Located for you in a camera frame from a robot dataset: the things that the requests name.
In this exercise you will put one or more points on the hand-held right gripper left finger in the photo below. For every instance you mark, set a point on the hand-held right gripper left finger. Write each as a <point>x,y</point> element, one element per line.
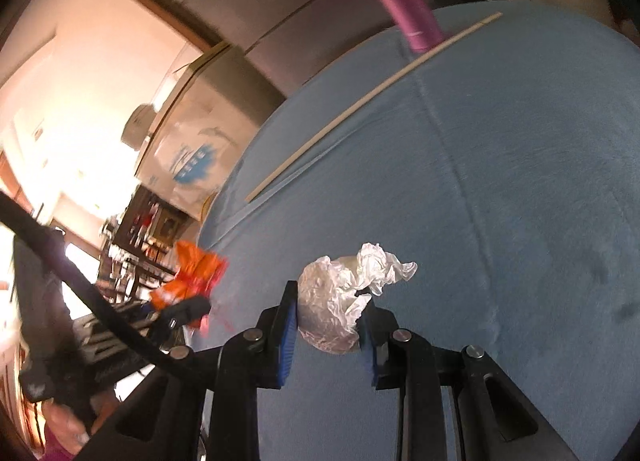
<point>286,341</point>

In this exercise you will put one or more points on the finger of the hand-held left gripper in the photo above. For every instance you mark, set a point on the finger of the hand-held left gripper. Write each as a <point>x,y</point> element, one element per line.
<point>185,308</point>

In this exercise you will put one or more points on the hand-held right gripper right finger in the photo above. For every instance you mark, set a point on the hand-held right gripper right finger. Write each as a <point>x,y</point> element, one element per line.
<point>370,356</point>

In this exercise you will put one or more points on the orange snack packet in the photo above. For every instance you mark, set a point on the orange snack packet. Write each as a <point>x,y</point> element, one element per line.
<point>192,273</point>

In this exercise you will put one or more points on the white plastic bag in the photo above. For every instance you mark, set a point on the white plastic bag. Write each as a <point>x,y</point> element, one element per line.
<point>330,301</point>

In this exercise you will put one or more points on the dark wooden furniture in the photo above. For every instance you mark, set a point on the dark wooden furniture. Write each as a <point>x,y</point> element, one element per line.
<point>160,226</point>

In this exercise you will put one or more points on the cardboard box with blue print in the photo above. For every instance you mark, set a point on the cardboard box with blue print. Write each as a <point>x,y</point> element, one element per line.
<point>200,141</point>

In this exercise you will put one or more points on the round white appliance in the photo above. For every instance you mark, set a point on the round white appliance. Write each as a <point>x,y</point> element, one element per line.
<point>137,126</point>

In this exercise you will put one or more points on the blue tablecloth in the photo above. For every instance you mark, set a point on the blue tablecloth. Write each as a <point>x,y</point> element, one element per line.
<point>500,166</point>

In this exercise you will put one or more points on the thin white stick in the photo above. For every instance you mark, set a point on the thin white stick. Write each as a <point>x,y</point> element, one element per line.
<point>375,91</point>

